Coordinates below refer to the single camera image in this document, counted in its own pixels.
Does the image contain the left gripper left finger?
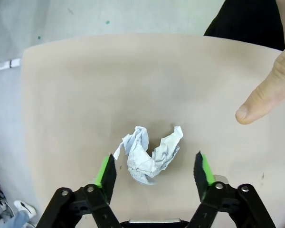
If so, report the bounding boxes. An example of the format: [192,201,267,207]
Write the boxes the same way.
[35,153,122,228]

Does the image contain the person's right hand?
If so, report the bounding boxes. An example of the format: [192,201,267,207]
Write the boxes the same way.
[235,40,285,124]

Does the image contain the crumpled white paper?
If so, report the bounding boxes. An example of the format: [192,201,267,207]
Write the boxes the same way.
[113,125,184,186]

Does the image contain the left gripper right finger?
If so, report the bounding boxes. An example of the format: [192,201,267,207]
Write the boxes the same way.
[189,151,276,228]

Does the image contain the seated person in blue jeans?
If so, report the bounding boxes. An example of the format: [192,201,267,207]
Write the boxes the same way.
[7,200,37,228]

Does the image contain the white desk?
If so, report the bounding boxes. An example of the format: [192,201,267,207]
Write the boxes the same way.
[0,58,21,74]

